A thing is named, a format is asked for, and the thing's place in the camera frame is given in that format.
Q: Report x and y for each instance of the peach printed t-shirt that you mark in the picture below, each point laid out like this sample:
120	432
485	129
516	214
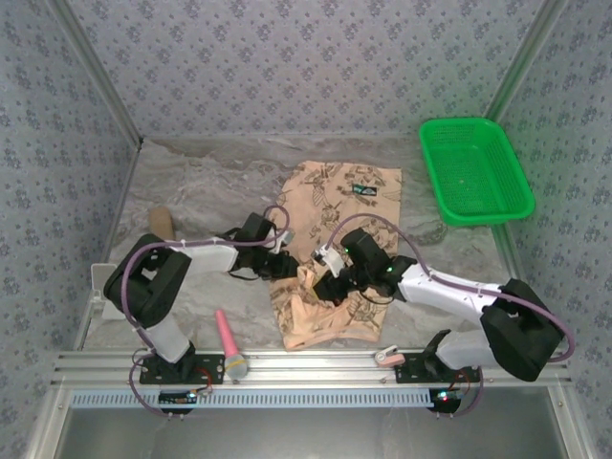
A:
334	201

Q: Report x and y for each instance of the pink toy microphone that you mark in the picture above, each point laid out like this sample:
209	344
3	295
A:
225	334

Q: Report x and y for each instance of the green plastic basket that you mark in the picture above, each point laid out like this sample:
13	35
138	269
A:
473	167

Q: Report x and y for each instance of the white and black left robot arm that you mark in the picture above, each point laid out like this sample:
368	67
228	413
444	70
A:
158	287

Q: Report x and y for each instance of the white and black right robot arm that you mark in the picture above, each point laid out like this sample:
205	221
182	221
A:
521	334

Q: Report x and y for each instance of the pink and white clip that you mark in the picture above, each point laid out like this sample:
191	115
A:
389	357

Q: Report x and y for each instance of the brown cardboard tube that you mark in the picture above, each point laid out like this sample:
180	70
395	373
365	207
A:
161	222

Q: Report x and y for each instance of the white plastic card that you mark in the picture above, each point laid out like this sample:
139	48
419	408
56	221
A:
98	275

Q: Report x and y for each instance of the grey metal panel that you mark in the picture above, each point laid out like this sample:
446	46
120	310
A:
311	435

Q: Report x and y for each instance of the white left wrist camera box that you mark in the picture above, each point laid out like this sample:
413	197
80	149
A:
283	241

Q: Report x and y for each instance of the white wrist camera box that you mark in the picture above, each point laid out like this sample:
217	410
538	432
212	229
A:
330	258
283	241

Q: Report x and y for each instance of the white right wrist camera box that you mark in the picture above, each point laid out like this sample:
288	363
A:
330	258

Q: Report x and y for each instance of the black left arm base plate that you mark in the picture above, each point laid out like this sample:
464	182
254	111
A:
212	370

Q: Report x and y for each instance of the aluminium mounting rail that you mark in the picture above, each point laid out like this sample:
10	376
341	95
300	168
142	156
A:
311	368

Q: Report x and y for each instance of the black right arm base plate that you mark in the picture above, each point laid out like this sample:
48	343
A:
411	370

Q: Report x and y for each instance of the aluminium frame post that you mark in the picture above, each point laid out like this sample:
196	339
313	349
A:
521	62
102	76

